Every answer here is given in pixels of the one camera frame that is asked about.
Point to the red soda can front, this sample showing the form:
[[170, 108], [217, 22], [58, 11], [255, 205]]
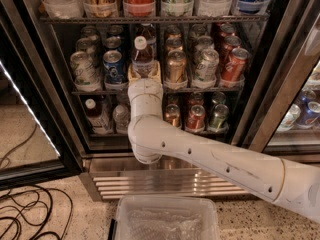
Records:
[[236, 63]]

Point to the gold can second row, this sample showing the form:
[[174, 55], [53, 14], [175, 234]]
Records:
[[173, 44]]

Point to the gold can front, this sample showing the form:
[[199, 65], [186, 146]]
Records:
[[175, 66]]

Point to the bottom shelf water bottle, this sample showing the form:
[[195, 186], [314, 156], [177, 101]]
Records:
[[121, 116]]

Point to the right fridge glass door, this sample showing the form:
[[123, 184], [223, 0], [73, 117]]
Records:
[[287, 54]]

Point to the tea bottle white cap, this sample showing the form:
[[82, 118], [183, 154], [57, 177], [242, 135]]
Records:
[[142, 57]]

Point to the blue can second row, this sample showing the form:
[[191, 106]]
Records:
[[113, 43]]

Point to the bottom shelf gold can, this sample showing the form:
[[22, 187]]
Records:
[[172, 115]]

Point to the clear plastic bin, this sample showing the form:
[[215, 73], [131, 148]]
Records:
[[164, 217]]

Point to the blue soda can front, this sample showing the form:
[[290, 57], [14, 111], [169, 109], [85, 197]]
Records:
[[114, 67]]

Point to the bottom shelf green can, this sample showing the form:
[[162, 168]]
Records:
[[218, 117]]

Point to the bottom shelf red can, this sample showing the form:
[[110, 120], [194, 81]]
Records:
[[195, 120]]

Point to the open fridge glass door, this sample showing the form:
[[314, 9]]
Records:
[[32, 149]]

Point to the bottom shelf tea bottle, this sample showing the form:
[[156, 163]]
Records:
[[97, 116]]

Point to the white can second row left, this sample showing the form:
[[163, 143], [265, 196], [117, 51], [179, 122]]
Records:
[[88, 46]]

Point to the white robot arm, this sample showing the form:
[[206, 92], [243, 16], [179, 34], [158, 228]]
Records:
[[287, 184]]

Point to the silver green can front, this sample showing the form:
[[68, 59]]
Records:
[[206, 65]]

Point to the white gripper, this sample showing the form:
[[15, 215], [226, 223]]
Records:
[[145, 86]]

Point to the red can second row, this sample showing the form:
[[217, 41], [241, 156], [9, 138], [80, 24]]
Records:
[[227, 45]]

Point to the white green can front left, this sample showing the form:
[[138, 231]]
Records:
[[83, 69]]

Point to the silver can second row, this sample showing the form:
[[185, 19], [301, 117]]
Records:
[[203, 42]]

